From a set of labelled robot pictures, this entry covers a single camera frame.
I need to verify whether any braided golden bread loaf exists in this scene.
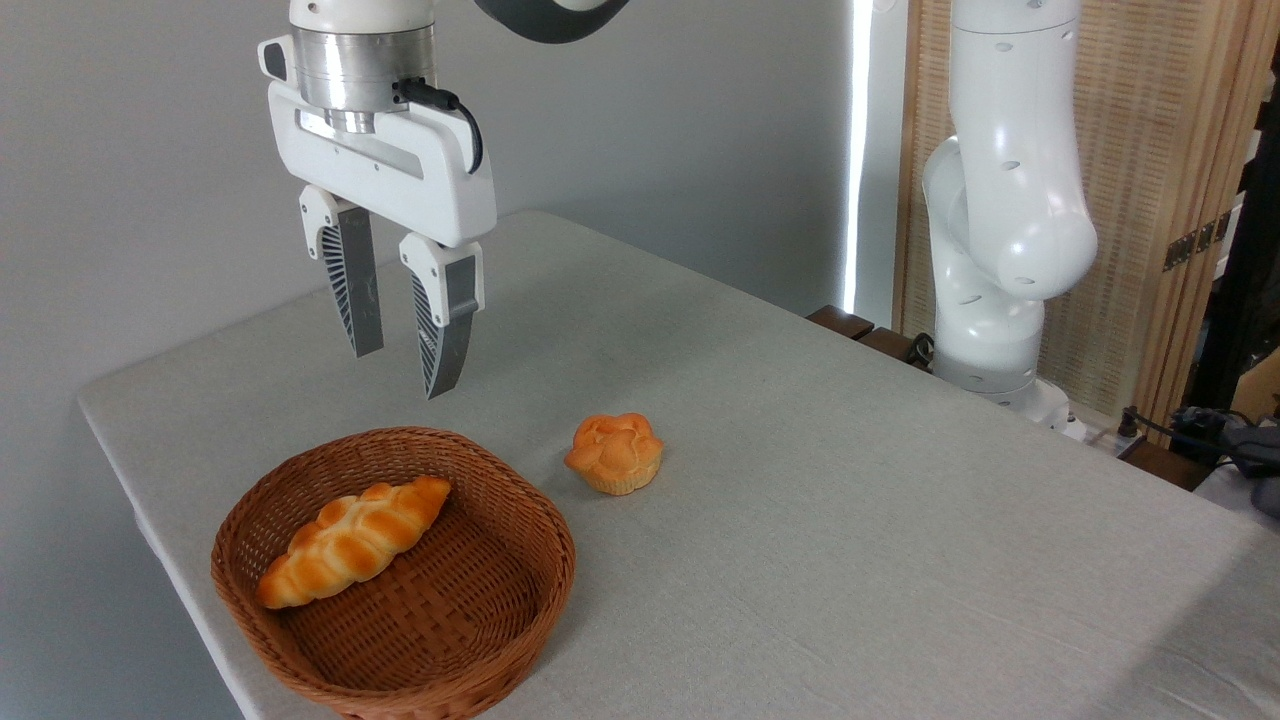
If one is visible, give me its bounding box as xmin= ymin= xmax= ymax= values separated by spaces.
xmin=256 ymin=476 xmax=453 ymax=611

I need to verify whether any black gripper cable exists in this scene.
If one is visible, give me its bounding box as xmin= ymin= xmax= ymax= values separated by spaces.
xmin=394 ymin=77 xmax=486 ymax=177

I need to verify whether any brass screen hinge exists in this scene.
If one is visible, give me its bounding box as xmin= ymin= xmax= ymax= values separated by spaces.
xmin=1162 ymin=209 xmax=1234 ymax=273

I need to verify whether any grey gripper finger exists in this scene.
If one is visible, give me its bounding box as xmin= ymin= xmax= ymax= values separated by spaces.
xmin=298 ymin=184 xmax=386 ymax=360
xmin=399 ymin=232 xmax=487 ymax=401

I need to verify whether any black cable bundle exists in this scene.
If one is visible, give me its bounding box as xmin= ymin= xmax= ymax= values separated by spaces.
xmin=1117 ymin=404 xmax=1280 ymax=517

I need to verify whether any orange muffin-shaped bread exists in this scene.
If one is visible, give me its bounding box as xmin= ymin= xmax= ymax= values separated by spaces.
xmin=564 ymin=412 xmax=665 ymax=497

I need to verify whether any grey tablecloth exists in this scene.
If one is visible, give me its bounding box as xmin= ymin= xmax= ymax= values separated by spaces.
xmin=77 ymin=210 xmax=1280 ymax=720

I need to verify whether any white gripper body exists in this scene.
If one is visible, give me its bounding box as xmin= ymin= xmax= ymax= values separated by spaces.
xmin=257 ymin=35 xmax=499 ymax=250

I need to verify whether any dark brown wooden block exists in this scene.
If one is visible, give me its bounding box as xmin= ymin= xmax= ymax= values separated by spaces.
xmin=806 ymin=305 xmax=876 ymax=342
xmin=858 ymin=327 xmax=936 ymax=372

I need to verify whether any brown woven wicker basket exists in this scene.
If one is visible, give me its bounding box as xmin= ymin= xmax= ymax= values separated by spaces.
xmin=209 ymin=427 xmax=577 ymax=720

